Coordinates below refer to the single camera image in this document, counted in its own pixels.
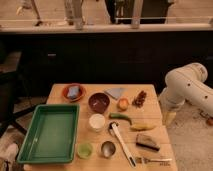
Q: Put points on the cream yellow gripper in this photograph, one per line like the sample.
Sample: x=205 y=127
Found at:
x=168 y=111

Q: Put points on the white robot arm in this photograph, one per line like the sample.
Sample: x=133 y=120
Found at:
x=185 y=83

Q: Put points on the metal cup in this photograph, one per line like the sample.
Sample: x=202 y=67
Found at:
x=108 y=149

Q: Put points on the white cup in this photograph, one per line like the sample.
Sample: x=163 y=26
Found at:
x=96 y=122

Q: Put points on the small green cup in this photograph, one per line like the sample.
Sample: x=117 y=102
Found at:
x=84 y=150

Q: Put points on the brown pinecone item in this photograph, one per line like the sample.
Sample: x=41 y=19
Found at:
x=139 y=99

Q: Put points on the yellow banana toy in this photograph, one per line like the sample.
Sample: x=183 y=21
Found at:
x=142 y=127

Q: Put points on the brown wedge block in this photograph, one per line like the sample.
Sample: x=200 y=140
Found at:
x=147 y=141

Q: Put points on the orange fruit toy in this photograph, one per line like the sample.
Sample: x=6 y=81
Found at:
x=123 y=104

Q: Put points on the metal fork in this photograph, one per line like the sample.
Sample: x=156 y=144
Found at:
x=144 y=160

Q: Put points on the grey folded cloth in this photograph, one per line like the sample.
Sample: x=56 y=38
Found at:
x=115 y=93

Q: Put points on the green pepper toy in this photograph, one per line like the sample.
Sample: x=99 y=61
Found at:
x=120 y=116

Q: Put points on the dark red bowl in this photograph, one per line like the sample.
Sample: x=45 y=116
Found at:
x=99 y=102

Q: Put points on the green plastic tray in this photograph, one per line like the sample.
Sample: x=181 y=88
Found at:
x=51 y=135

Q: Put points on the black chair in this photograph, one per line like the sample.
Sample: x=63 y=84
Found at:
x=10 y=78

